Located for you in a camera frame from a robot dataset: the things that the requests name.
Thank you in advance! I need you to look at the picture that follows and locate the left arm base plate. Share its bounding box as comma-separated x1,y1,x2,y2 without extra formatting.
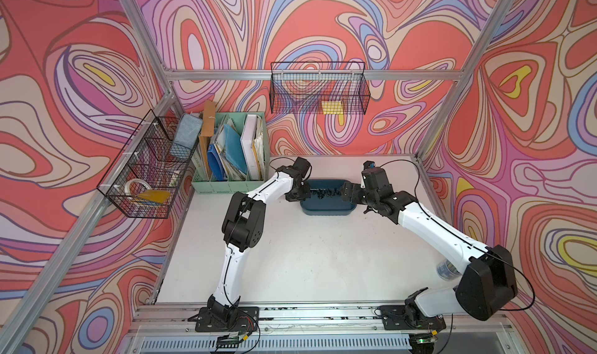
187,307,260,333

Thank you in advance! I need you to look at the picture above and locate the black wire basket back wall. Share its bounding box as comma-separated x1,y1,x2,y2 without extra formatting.
270,60,371,116

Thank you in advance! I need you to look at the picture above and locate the white binder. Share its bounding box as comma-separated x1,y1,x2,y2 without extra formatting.
241,114,265,181

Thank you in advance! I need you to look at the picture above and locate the yellow sticky note pad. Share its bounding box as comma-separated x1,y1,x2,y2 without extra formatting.
321,101,345,116

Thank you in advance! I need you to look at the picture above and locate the grey blue sponge pad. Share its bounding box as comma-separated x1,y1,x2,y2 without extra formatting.
170,114,203,160

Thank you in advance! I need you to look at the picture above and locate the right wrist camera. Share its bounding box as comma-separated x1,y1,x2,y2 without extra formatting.
362,161,386,189

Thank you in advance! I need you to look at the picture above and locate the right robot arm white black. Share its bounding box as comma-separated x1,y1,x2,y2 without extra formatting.
341,161,519,321

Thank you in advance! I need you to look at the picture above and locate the blue folder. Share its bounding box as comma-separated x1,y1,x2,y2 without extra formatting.
207,119,248,182

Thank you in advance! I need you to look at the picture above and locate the brown cardboard folder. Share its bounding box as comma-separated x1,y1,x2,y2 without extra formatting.
199,100,216,181

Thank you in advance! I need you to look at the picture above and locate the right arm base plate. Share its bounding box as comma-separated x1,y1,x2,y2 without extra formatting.
374,304,446,332

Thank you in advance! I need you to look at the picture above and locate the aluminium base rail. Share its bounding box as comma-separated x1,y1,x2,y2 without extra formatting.
118,302,525,353

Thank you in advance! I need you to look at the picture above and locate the black wire basket left wall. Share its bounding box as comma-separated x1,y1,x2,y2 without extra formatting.
96,110,198,219

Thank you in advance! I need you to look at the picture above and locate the yellow card in basket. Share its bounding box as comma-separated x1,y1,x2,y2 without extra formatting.
135,189,171,205

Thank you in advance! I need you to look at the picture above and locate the white tape roll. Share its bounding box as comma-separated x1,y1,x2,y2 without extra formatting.
124,178,152,197

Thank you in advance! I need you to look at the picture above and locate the green plastic file organizer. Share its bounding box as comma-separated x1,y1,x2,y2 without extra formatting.
192,113,270,195

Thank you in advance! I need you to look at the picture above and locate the dark teal storage box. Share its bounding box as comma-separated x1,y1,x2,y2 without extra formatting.
300,179,356,216

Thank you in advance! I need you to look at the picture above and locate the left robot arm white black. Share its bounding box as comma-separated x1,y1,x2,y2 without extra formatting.
207,158,312,324

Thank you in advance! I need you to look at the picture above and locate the black wire basket wall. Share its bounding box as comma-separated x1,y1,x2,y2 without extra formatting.
270,60,371,116
96,110,198,219

